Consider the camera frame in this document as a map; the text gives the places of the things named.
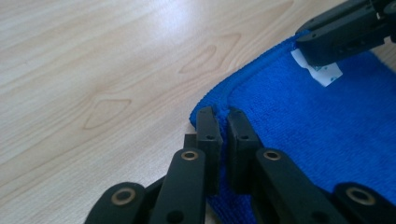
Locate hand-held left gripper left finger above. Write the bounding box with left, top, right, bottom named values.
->
left=183, top=105, right=224, bottom=197

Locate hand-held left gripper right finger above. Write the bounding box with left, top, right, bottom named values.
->
left=226, top=106, right=262, bottom=194

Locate blue cloth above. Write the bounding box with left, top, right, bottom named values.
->
left=189, top=29, right=396, bottom=224

